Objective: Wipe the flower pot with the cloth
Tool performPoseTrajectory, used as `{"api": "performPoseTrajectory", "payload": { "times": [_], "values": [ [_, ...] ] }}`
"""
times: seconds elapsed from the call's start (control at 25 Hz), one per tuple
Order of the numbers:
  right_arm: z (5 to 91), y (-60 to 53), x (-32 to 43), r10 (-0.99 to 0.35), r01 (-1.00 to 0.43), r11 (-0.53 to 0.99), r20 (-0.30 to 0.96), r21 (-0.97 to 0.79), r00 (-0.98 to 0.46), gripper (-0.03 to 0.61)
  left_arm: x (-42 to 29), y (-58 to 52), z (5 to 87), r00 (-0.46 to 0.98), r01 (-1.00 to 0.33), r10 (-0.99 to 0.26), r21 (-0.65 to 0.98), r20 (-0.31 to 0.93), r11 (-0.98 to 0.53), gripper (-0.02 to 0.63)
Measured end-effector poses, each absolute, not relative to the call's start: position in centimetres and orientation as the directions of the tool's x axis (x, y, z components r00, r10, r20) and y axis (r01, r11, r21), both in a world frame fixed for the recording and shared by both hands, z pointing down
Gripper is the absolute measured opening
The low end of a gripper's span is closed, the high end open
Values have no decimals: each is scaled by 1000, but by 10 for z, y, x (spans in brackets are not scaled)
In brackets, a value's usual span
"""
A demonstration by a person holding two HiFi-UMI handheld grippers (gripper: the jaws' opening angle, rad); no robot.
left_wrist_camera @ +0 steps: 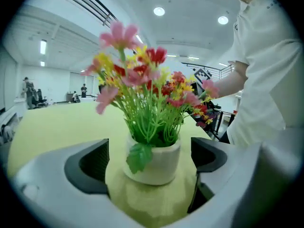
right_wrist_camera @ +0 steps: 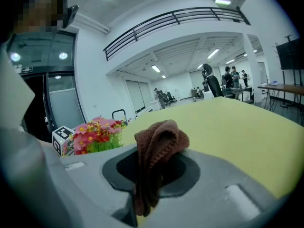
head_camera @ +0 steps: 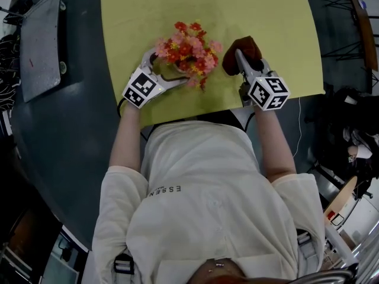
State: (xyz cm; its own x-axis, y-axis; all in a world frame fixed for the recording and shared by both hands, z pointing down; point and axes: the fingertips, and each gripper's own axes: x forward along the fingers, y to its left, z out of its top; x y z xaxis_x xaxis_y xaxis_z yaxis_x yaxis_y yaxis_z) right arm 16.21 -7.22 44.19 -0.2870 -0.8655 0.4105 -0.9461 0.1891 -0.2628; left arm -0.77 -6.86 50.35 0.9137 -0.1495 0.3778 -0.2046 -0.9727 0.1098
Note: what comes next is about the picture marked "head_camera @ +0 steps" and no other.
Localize person's grey harness strap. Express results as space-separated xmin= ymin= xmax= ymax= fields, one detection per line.
xmin=296 ymin=229 xmax=319 ymax=260
xmin=113 ymin=253 xmax=136 ymax=275

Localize black and white striped bundle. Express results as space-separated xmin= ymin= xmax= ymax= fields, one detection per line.
xmin=0 ymin=34 xmax=21 ymax=112

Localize person's right grey harness strap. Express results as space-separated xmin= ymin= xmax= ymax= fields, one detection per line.
xmin=296 ymin=229 xmax=319 ymax=260

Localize person's right forearm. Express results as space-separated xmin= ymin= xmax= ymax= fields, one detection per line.
xmin=253 ymin=108 xmax=298 ymax=180

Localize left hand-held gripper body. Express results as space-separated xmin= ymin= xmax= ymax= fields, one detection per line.
xmin=121 ymin=66 xmax=167 ymax=109

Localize potted pink red flowers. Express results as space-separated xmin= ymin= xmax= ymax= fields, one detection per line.
xmin=153 ymin=21 xmax=223 ymax=93

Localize person's white t-shirt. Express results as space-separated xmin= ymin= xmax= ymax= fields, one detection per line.
xmin=91 ymin=120 xmax=326 ymax=284

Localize brown wiping cloth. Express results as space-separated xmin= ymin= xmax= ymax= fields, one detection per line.
xmin=221 ymin=35 xmax=265 ymax=77

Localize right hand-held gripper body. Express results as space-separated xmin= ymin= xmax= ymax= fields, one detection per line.
xmin=239 ymin=69 xmax=291 ymax=111

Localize person's left grey harness strap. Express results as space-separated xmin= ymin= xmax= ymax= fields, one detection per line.
xmin=113 ymin=253 xmax=136 ymax=275

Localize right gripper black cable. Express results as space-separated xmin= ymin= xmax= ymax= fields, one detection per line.
xmin=243 ymin=112 xmax=256 ymax=131

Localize grey head mount bar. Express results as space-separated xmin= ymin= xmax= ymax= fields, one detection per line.
xmin=298 ymin=269 xmax=359 ymax=284

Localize brown wooden table wire legs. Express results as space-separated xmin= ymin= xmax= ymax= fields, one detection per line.
xmin=304 ymin=0 xmax=379 ymax=94

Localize person's left forearm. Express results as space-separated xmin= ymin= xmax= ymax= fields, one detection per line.
xmin=108 ymin=104 xmax=143 ymax=171

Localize white floor cable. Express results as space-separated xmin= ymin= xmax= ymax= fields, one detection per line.
xmin=293 ymin=96 xmax=303 ymax=158

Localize grey flat platform cart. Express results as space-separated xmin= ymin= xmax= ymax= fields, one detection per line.
xmin=19 ymin=0 xmax=68 ymax=103

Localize light round wooden table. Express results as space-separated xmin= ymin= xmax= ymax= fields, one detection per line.
xmin=324 ymin=176 xmax=358 ymax=221

